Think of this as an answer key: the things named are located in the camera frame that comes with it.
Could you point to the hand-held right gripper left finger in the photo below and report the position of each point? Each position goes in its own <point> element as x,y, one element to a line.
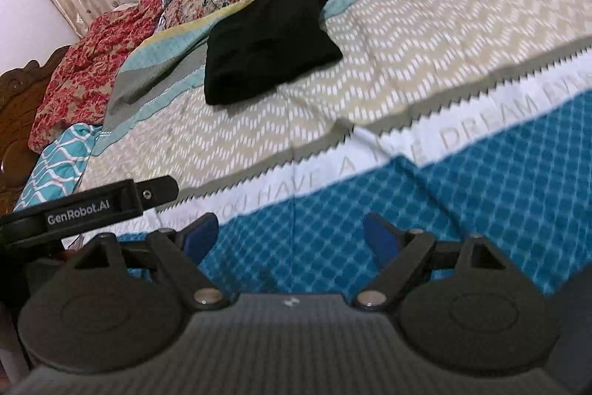
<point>200,235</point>

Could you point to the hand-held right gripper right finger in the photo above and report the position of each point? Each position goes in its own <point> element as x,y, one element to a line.
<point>380,237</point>

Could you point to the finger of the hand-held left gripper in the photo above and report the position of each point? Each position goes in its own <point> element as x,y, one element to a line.
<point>157,193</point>

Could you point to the black pants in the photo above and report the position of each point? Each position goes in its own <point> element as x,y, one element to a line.
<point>259,48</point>

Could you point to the teal white patterned cloth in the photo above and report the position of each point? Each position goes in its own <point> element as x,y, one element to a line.
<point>55,168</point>

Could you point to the carved wooden headboard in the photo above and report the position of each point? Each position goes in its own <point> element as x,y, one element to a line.
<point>18,112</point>

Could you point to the large red floral pillow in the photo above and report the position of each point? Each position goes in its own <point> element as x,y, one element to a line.
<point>88,71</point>

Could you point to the patterned zigzag bedspread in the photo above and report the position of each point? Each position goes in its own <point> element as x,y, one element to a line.
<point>370,75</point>

